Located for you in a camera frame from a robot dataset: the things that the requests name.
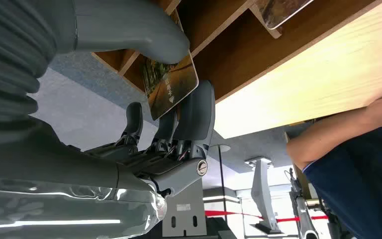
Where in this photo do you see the grey slotted metal stand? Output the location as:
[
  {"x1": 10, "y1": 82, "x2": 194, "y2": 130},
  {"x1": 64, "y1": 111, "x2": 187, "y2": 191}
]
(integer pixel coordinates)
[{"x1": 162, "y1": 179, "x2": 208, "y2": 238}]

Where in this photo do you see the black pole with round base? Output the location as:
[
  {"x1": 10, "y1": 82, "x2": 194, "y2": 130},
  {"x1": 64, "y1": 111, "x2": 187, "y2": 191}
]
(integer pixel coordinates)
[{"x1": 209, "y1": 143, "x2": 232, "y2": 213}]

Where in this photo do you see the wooden card rack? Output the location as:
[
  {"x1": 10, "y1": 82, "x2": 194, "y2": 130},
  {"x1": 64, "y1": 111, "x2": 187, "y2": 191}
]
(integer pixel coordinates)
[{"x1": 91, "y1": 0, "x2": 382, "y2": 104}]

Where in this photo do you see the red barrier tape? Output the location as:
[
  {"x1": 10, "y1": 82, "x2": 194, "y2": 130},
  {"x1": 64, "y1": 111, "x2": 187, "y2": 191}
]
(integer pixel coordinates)
[{"x1": 204, "y1": 210, "x2": 330, "y2": 223}]

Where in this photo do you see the grey curved pedestal stand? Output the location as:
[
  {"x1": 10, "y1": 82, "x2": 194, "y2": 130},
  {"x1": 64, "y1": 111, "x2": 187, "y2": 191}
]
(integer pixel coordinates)
[{"x1": 244, "y1": 156, "x2": 283, "y2": 235}]

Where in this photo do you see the grey ribbed right arm sleeve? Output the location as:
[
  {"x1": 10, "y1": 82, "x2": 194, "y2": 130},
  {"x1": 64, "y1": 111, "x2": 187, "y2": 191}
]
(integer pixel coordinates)
[{"x1": 0, "y1": 0, "x2": 57, "y2": 125}]

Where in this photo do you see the person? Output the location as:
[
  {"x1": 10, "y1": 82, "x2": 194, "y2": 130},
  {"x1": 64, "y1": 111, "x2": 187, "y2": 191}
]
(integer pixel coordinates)
[{"x1": 286, "y1": 96, "x2": 382, "y2": 239}]

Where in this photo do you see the silver and black tripod rig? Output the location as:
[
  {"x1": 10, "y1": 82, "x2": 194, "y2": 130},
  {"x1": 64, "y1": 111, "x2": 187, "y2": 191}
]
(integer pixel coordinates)
[{"x1": 284, "y1": 167, "x2": 321, "y2": 239}]

